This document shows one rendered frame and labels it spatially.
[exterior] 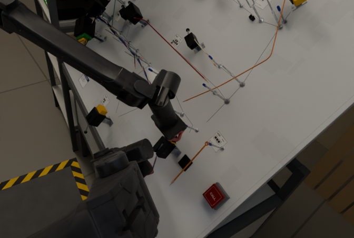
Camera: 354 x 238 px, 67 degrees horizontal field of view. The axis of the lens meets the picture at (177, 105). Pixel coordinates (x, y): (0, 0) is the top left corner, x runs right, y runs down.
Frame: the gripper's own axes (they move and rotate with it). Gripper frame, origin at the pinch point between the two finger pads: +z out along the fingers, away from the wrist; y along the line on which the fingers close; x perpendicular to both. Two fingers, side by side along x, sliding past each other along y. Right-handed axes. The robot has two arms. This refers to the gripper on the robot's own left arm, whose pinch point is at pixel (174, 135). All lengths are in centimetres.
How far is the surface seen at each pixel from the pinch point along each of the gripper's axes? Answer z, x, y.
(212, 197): 4.6, 2.7, -21.3
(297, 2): -23, -48, -3
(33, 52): 95, 47, 249
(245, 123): -1.4, -18.6, -12.4
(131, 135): 13.2, 11.1, 19.7
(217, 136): 2.4, -10.5, -8.4
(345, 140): 120, -108, -18
